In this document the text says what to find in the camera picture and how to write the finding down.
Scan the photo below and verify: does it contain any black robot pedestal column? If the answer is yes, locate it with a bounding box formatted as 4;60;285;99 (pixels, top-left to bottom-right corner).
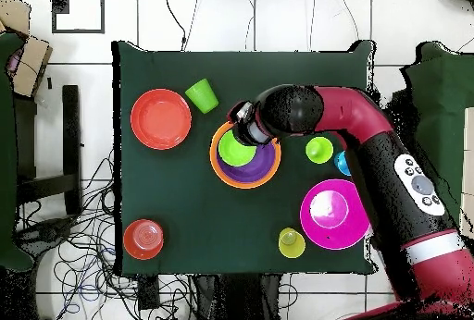
192;273;282;320

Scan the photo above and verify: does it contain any purple bowl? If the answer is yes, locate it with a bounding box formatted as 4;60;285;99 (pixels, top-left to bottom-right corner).
215;141;278;184

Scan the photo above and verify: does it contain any white box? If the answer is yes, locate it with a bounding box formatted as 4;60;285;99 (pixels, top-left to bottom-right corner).
459;106;474;240

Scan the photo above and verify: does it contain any small green bowl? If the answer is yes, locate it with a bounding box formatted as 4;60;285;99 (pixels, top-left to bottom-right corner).
217;129;257;168

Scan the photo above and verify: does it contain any large pink bowl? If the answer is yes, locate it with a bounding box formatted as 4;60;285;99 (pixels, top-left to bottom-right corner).
299;178;372;252

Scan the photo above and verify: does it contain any cardboard box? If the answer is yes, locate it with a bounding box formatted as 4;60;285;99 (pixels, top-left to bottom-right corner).
10;35;54;98
0;0;31;37

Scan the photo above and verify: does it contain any lime green cup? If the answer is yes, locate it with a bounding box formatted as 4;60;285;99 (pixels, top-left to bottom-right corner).
305;135;335;165

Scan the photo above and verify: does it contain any black cable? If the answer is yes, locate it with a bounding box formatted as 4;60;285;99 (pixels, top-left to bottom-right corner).
161;0;187;52

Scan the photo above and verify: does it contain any black power strip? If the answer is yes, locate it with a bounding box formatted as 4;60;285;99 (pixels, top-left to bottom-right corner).
137;274;161;311

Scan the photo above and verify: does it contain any black stand base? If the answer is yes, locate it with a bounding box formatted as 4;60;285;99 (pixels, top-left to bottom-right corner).
14;215;77;256

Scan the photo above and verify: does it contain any small orange bowl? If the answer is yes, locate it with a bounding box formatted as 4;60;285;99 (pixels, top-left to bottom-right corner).
122;218;165;261

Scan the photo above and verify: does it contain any large orange bowl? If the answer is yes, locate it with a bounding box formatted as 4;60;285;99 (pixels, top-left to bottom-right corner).
208;121;282;191

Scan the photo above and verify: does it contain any blue cup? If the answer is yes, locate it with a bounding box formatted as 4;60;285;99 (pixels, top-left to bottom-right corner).
333;150;352;178

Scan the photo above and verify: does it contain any yellow cup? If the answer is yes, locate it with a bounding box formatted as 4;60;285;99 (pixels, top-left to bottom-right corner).
278;227;307;260

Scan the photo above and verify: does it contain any green cloth covered table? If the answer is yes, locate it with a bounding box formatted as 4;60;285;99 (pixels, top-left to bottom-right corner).
0;31;35;274
400;41;474;225

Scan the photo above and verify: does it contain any wide red-orange bowl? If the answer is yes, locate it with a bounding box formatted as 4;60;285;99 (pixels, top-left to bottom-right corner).
130;88;193;151

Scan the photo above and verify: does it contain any black chair frame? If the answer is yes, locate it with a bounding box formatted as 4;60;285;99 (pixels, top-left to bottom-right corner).
13;83;83;217

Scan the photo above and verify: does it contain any dark green tablecloth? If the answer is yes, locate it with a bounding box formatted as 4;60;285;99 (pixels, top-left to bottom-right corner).
111;40;376;277

